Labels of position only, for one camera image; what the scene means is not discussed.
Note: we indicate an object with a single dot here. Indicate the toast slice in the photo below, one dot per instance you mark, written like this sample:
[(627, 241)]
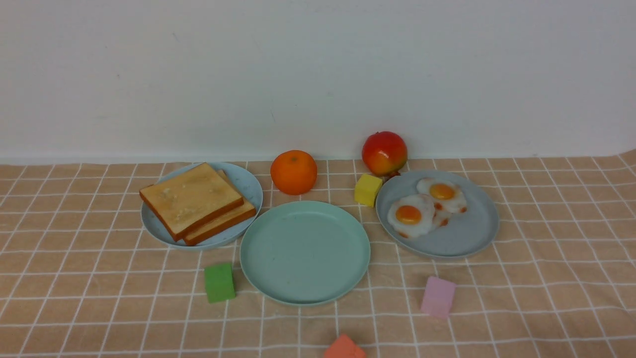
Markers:
[(223, 223), (165, 200)]

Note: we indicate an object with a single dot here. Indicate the orange fruit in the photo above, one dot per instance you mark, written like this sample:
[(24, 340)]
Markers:
[(294, 172)]

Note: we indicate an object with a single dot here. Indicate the yellow foam cube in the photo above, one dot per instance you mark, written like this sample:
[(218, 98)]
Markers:
[(367, 189)]

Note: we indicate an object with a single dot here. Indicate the red yellow apple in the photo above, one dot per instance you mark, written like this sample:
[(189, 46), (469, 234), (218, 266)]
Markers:
[(384, 154)]

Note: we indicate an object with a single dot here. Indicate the teal green plate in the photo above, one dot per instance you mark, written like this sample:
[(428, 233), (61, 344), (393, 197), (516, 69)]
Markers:
[(305, 253)]

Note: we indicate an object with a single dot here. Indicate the fried egg front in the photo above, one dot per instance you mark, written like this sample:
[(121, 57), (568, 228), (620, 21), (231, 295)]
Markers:
[(416, 215)]

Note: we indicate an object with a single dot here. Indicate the fried egg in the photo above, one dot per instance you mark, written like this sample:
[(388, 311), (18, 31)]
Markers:
[(447, 196), (416, 215)]

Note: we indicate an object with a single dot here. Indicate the fried egg rear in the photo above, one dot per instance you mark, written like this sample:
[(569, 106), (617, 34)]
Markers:
[(447, 196)]

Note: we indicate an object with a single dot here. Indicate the green foam cube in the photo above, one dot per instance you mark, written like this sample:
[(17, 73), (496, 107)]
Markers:
[(219, 282)]

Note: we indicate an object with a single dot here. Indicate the grey blue plate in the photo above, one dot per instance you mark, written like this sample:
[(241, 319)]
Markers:
[(465, 234)]

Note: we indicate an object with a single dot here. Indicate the pink foam cube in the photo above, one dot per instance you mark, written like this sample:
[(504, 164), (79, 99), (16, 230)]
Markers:
[(438, 297)]

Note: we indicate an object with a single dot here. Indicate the orange foam cube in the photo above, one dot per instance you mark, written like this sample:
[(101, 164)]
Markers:
[(344, 347)]

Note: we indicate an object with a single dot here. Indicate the checkered beige tablecloth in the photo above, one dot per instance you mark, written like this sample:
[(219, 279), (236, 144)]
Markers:
[(81, 278)]

